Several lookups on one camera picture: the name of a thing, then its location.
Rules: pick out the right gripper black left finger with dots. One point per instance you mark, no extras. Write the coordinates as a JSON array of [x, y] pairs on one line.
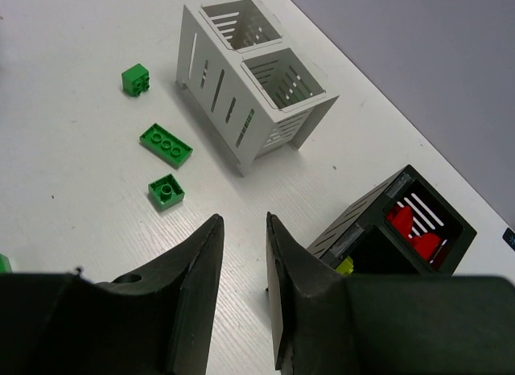
[[156, 319]]

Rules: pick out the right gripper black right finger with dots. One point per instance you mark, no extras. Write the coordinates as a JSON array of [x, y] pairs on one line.
[[325, 323]]

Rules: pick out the lime long brick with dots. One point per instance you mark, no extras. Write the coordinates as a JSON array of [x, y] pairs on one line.
[[346, 267]]

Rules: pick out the red and lime brick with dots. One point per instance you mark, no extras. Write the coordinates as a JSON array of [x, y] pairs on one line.
[[421, 237]]

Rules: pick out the green 2x3 brick front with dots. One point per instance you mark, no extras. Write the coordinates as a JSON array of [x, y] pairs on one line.
[[5, 266]]

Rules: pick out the green 2x3 brick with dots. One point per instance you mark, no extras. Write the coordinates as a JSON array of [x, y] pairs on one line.
[[5, 266], [165, 145]]

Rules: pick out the green 2x2 brick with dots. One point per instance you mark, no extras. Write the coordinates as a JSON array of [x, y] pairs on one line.
[[165, 192]]

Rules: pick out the black slotted two-bin container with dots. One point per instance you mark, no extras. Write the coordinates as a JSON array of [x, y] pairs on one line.
[[376, 247]]

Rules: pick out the dark logo sticker right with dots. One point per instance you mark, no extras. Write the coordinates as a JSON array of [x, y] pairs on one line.
[[509, 237]]

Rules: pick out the white slotted two-bin container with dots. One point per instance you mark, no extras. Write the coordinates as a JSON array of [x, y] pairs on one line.
[[258, 89]]

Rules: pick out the small dark green brick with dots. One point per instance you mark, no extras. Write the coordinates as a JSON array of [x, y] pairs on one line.
[[135, 80]]

